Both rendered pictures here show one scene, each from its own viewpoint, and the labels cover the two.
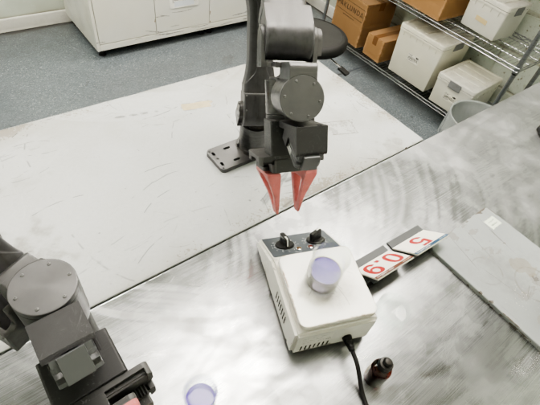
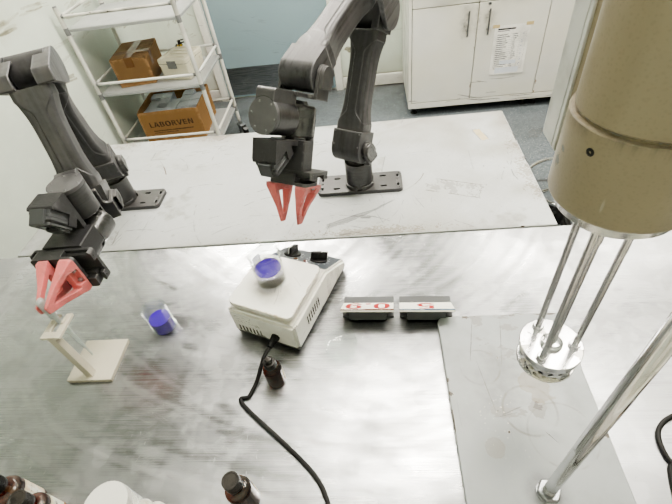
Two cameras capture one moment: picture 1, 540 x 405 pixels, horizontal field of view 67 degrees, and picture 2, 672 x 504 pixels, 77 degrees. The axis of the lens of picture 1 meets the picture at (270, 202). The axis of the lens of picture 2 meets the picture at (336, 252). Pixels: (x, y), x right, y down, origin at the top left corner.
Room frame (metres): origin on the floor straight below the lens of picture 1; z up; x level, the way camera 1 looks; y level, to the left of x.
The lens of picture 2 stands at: (0.13, -0.56, 1.52)
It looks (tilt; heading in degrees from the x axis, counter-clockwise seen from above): 45 degrees down; 54
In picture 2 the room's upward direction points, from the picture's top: 9 degrees counter-clockwise
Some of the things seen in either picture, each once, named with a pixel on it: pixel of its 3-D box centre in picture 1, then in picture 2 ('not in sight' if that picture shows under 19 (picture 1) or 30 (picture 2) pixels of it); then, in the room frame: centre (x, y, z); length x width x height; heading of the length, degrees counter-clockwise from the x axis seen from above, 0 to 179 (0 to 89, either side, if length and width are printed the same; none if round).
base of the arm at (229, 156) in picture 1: (253, 134); (358, 171); (0.69, 0.06, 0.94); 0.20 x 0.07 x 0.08; 135
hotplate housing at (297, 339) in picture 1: (314, 284); (287, 290); (0.35, -0.09, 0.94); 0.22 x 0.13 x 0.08; 24
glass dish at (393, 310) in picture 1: (392, 309); (341, 344); (0.35, -0.23, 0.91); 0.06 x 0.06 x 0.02
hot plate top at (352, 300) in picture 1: (325, 284); (275, 284); (0.33, -0.10, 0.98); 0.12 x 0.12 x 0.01; 24
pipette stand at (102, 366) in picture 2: not in sight; (81, 341); (0.04, 0.06, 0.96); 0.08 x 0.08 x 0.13; 46
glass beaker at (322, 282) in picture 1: (328, 267); (268, 265); (0.33, -0.10, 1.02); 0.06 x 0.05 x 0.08; 130
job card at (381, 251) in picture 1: (380, 261); (367, 304); (0.43, -0.21, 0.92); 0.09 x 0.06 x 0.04; 132
